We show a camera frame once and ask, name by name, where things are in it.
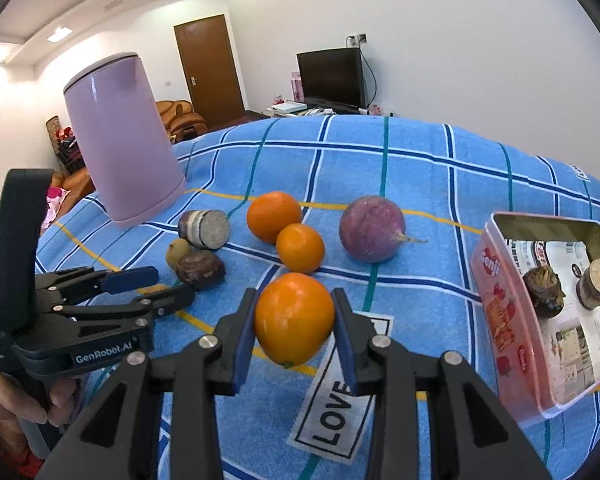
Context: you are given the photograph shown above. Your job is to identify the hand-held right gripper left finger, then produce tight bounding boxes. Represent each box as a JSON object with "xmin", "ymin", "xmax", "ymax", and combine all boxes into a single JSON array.
[{"xmin": 32, "ymin": 287, "xmax": 261, "ymax": 480}]

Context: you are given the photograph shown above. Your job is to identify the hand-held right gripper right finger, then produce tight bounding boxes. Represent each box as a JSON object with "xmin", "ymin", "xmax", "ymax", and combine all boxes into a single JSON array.
[{"xmin": 330, "ymin": 287, "xmax": 553, "ymax": 480}]

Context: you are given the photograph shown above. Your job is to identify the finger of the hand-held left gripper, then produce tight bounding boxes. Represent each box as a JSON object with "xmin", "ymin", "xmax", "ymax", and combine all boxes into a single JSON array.
[
  {"xmin": 55, "ymin": 285, "xmax": 197, "ymax": 332},
  {"xmin": 34, "ymin": 266, "xmax": 160, "ymax": 307}
]

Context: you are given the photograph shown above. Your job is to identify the dark brown taro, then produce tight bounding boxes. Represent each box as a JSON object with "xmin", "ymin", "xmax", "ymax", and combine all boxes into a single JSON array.
[{"xmin": 175, "ymin": 249, "xmax": 227, "ymax": 291}]

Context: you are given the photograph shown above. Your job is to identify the small brown-green fruit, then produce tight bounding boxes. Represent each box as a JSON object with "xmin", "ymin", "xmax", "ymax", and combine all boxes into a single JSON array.
[{"xmin": 166, "ymin": 238, "xmax": 193, "ymax": 269}]

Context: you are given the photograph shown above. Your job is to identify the orange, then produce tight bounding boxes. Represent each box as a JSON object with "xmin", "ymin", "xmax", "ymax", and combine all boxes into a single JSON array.
[
  {"xmin": 276, "ymin": 223, "xmax": 326, "ymax": 275},
  {"xmin": 254, "ymin": 272, "xmax": 337, "ymax": 368},
  {"xmin": 246, "ymin": 190, "xmax": 303, "ymax": 245}
]

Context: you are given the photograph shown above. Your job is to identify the round purple fruit with stem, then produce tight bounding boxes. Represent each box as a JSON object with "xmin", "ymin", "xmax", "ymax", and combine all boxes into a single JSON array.
[{"xmin": 339, "ymin": 195, "xmax": 429, "ymax": 264}]

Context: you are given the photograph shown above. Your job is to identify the pink metal tin box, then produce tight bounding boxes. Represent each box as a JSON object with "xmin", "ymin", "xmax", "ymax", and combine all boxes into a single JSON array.
[{"xmin": 469, "ymin": 211, "xmax": 600, "ymax": 428}]

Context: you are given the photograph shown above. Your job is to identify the person's left forearm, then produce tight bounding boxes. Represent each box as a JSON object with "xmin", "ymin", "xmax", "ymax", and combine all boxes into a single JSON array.
[{"xmin": 0, "ymin": 402, "xmax": 33, "ymax": 471}]

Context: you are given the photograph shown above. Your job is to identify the person's left hand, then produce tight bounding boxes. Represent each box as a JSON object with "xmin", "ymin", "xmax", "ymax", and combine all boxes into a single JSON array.
[{"xmin": 0, "ymin": 374, "xmax": 83, "ymax": 431}]

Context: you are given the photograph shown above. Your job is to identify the pink floral cushion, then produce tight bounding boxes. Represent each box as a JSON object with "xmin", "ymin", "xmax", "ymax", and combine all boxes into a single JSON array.
[{"xmin": 41, "ymin": 186, "xmax": 66, "ymax": 226}]

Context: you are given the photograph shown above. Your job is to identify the dark shelf rack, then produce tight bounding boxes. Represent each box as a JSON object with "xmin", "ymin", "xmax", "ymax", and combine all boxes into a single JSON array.
[{"xmin": 45, "ymin": 116, "xmax": 86, "ymax": 176}]

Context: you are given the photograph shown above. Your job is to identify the purple electric kettle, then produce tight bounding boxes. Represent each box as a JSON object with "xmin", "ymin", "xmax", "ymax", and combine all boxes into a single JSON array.
[{"xmin": 62, "ymin": 51, "xmax": 187, "ymax": 227}]

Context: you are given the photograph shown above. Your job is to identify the orange leather armchair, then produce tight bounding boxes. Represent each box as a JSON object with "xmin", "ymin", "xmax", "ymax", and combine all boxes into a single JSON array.
[{"xmin": 155, "ymin": 99, "xmax": 208, "ymax": 143}]

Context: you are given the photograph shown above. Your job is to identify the blue checked blanket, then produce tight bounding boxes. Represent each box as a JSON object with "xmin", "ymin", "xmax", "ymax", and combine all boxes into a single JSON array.
[{"xmin": 32, "ymin": 114, "xmax": 600, "ymax": 480}]

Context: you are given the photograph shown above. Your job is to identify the dark fibrous taro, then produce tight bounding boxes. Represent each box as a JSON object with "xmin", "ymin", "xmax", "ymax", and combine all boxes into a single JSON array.
[{"xmin": 524, "ymin": 266, "xmax": 566, "ymax": 319}]

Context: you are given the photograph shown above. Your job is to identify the brown wooden door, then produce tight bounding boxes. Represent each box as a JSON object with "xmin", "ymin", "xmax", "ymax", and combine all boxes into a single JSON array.
[{"xmin": 173, "ymin": 14, "xmax": 246, "ymax": 128}]

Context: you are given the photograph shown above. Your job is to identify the printed paper liner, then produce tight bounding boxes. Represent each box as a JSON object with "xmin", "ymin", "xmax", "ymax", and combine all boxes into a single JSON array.
[{"xmin": 505, "ymin": 240, "xmax": 600, "ymax": 406}]

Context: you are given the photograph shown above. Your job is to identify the glass television stand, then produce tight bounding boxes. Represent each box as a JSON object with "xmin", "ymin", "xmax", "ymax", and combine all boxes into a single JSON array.
[{"xmin": 262, "ymin": 102, "xmax": 396, "ymax": 120}]

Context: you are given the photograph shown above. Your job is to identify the small cut taro piece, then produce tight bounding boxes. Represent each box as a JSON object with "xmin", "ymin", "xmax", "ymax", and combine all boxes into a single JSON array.
[{"xmin": 575, "ymin": 258, "xmax": 600, "ymax": 311}]

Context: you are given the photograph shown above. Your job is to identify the black television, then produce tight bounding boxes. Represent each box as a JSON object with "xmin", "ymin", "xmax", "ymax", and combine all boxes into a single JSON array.
[{"xmin": 296, "ymin": 48, "xmax": 368, "ymax": 109}]

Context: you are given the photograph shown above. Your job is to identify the black power cable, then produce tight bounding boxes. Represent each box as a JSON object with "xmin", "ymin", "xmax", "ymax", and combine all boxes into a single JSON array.
[{"xmin": 360, "ymin": 42, "xmax": 379, "ymax": 109}]

